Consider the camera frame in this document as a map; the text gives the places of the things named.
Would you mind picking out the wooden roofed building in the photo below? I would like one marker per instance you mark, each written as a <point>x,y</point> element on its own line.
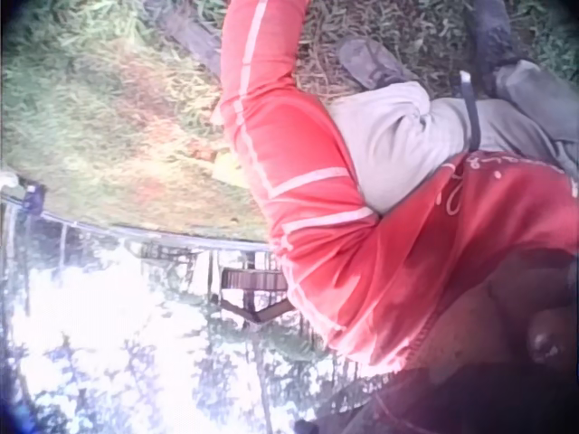
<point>253,282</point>

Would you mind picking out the yellow object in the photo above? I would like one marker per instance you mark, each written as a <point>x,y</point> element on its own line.
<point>228,169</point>

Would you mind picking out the person's legs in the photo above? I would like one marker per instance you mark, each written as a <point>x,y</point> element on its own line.
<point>398,135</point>

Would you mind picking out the dark wooden plank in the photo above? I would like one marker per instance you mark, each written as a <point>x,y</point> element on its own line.
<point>194,36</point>

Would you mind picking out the trees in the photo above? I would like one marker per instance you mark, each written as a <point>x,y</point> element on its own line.
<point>135,361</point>

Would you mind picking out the dark blue object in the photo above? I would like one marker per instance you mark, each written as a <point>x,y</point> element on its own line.
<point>32,196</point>

